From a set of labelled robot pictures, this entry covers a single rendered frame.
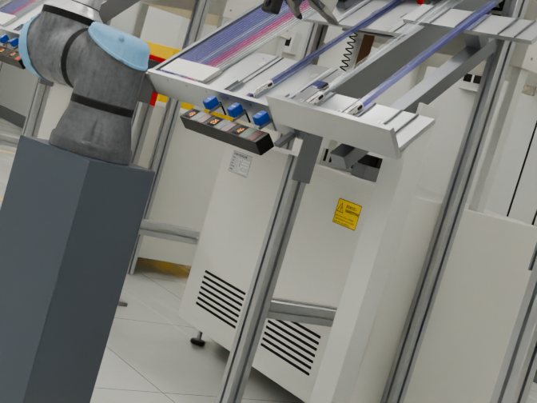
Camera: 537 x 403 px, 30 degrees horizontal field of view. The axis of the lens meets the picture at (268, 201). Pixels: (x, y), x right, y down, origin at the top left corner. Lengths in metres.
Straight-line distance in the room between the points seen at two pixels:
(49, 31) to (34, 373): 0.62
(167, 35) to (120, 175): 3.95
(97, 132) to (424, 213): 0.98
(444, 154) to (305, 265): 2.11
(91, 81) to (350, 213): 0.88
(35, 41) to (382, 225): 0.77
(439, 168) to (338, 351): 2.54
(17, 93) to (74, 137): 7.06
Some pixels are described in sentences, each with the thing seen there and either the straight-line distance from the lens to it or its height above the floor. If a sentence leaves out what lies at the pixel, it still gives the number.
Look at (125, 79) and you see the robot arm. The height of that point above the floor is 0.70.
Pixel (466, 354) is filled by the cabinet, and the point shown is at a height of 0.25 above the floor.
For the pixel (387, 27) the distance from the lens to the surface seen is 2.47.
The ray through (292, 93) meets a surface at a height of 0.77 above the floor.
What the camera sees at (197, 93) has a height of 0.71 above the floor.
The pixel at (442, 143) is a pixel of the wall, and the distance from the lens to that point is 4.59.
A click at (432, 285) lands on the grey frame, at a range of 2.51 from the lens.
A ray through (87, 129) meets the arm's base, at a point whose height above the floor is 0.60.
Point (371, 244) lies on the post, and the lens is 2.08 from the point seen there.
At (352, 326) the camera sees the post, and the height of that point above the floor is 0.34.
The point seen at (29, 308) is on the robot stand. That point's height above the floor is 0.27.
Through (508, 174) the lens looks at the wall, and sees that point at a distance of 4.31.
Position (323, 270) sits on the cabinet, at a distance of 2.49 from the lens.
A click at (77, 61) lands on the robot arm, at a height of 0.71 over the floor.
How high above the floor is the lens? 0.72
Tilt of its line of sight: 5 degrees down
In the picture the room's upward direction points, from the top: 16 degrees clockwise
